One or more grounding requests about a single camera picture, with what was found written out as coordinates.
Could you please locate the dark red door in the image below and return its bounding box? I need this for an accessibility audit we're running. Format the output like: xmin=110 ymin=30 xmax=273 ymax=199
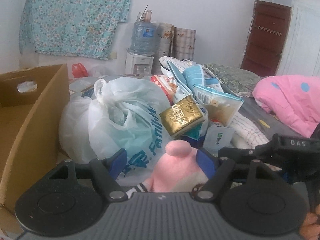
xmin=241 ymin=0 xmax=291 ymax=77

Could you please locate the plaid rolled mat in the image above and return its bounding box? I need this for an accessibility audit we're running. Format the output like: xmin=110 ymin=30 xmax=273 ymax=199
xmin=174 ymin=27 xmax=196 ymax=61

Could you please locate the blue checkered towel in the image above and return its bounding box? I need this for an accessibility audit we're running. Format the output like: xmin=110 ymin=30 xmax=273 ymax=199
xmin=182 ymin=65 xmax=205 ymax=89

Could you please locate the blue water jug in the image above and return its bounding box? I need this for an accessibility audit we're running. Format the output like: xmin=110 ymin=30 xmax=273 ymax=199
xmin=130 ymin=21 xmax=157 ymax=56

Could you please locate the person's right hand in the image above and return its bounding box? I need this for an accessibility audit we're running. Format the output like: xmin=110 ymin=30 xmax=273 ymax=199
xmin=299 ymin=205 xmax=320 ymax=240

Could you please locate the white plastic shopping bag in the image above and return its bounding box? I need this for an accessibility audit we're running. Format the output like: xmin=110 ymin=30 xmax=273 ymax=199
xmin=59 ymin=77 xmax=171 ymax=186

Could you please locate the white water dispenser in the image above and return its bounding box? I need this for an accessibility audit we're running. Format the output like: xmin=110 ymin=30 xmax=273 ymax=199
xmin=125 ymin=48 xmax=154 ymax=74

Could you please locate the brown cardboard box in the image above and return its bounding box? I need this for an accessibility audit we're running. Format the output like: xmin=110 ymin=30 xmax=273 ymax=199
xmin=1 ymin=64 xmax=69 ymax=233

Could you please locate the pink dotted blanket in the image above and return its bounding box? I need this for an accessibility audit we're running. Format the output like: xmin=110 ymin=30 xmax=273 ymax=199
xmin=252 ymin=75 xmax=319 ymax=138

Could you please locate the pink plush toy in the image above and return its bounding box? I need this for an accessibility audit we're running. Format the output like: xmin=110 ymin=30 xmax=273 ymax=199
xmin=127 ymin=140 xmax=208 ymax=197

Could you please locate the floral teal wall cloth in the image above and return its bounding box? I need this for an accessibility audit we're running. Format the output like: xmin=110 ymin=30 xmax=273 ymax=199
xmin=19 ymin=0 xmax=131 ymax=60

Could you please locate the gold foil packet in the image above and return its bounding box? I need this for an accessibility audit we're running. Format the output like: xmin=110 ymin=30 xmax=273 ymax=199
xmin=159 ymin=95 xmax=204 ymax=138

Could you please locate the red plastic bag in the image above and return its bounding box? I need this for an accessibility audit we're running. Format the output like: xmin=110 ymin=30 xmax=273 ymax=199
xmin=72 ymin=63 xmax=88 ymax=78

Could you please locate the small white plastic box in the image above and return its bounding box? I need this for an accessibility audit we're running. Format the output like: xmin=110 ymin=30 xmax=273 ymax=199
xmin=203 ymin=124 xmax=234 ymax=154

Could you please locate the cotton swab zip bag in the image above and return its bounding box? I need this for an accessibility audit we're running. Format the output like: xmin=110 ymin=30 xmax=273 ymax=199
xmin=193 ymin=85 xmax=244 ymax=127

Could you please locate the floral rolled mat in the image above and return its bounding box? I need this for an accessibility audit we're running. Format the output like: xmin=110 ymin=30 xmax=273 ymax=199
xmin=151 ymin=23 xmax=174 ymax=74

